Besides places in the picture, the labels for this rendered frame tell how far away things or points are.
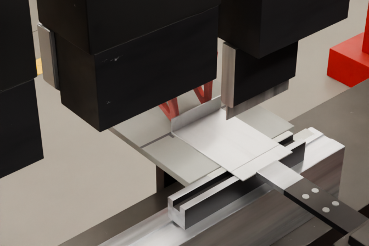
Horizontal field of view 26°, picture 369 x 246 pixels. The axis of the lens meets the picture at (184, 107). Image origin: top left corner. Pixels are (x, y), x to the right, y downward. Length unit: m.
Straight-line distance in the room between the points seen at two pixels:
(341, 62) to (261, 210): 2.08
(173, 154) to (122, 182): 1.56
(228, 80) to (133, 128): 0.20
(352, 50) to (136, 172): 0.98
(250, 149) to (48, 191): 1.59
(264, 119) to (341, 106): 0.29
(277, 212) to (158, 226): 0.17
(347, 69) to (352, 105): 1.71
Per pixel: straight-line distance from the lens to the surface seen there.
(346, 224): 0.89
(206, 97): 1.04
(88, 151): 2.68
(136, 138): 1.01
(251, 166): 0.96
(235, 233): 0.97
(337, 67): 3.05
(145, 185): 2.52
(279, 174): 0.95
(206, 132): 1.01
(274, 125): 1.04
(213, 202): 0.93
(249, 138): 1.01
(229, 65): 0.86
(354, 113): 1.30
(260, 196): 0.97
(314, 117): 1.28
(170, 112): 1.02
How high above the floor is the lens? 1.59
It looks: 34 degrees down
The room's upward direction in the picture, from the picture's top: straight up
